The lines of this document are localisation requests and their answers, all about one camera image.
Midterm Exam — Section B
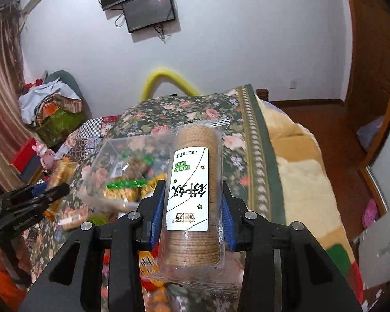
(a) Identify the biscuit roll white label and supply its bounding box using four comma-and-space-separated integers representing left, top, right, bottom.
58, 206, 89, 231

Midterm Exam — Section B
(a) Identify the small black wall monitor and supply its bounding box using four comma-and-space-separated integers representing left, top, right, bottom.
122, 0, 176, 33

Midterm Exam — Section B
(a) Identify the patchwork quilt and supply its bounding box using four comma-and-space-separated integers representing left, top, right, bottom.
55, 115, 118, 163

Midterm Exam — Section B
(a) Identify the floral green bedspread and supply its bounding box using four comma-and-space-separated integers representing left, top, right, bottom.
21, 85, 285, 311

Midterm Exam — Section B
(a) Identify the gold chip bag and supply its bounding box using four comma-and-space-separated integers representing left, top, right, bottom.
141, 173, 167, 199

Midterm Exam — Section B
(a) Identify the pile of clothes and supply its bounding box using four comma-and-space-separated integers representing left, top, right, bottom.
18, 70, 89, 147

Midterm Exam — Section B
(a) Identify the pink toy figure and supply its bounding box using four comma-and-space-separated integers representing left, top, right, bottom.
32, 140, 55, 171

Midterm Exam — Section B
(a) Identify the yellow cracker packet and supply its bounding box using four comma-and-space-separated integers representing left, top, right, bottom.
45, 159, 78, 221

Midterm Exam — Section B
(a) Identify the wooden door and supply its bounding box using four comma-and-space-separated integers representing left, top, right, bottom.
341, 0, 390, 166

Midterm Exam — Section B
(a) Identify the beige plush blanket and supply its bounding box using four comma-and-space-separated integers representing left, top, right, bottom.
258, 100, 363, 303

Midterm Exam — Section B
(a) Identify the striped red curtain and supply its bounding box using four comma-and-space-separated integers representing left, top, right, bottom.
0, 4, 34, 191

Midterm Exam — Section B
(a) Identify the clear green cookie bag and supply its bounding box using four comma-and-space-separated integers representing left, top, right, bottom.
103, 155, 153, 202

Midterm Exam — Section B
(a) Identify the round cracker stack pack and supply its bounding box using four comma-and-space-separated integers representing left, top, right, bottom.
158, 116, 238, 296

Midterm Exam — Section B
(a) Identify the pink slipper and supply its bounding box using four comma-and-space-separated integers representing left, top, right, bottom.
361, 198, 378, 229

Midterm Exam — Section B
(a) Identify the wall power outlet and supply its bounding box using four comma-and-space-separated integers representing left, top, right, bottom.
289, 80, 297, 89

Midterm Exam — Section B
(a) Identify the clear plastic storage box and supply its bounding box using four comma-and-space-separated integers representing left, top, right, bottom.
76, 132, 172, 212

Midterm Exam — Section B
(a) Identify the red box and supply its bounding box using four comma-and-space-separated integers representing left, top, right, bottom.
10, 138, 43, 184

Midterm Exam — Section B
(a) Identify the yellow curved tube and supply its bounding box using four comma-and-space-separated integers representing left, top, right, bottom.
141, 68, 201, 101

